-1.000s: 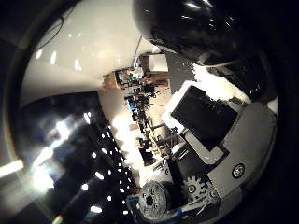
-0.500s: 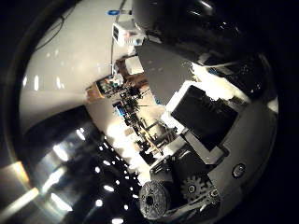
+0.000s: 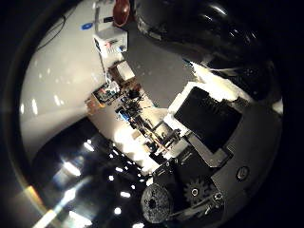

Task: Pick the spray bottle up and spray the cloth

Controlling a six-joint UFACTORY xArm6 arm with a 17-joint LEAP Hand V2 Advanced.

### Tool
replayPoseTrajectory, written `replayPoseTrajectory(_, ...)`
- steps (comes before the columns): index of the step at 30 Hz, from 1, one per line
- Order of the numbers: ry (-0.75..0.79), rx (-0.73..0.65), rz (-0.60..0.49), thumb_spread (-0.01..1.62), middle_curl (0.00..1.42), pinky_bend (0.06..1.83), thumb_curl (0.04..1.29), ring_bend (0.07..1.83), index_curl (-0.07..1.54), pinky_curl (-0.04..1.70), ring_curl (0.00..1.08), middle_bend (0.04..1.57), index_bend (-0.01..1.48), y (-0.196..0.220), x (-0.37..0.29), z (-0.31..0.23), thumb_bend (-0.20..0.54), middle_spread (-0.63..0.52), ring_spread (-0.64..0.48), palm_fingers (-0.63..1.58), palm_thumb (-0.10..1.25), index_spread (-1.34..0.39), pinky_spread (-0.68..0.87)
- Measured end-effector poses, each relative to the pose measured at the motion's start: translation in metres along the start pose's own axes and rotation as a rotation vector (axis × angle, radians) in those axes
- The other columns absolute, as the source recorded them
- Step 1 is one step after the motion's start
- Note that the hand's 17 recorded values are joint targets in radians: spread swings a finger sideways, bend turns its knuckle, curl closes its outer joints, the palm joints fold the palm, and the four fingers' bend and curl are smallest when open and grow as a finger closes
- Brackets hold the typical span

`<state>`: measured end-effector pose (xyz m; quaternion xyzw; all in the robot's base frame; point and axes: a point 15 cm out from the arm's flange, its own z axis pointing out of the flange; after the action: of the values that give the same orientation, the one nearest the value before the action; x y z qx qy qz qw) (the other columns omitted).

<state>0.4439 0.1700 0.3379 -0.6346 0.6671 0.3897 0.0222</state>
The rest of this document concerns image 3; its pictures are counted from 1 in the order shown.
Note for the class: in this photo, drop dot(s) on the blue plastic item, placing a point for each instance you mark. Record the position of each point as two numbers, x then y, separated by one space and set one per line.
123 114

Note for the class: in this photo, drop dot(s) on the cardboard box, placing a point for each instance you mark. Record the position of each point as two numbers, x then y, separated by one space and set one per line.
123 72

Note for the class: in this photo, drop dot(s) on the cluttered wooden desk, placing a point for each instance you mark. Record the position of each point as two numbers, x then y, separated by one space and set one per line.
103 95

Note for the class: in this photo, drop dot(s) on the white equipment box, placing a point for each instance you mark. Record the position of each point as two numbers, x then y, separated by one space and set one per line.
110 41

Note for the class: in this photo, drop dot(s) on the terracotta round bowl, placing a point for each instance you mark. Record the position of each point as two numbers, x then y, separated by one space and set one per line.
121 12

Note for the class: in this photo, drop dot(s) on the blue round floor marker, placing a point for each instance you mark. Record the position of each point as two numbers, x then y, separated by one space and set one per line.
86 26

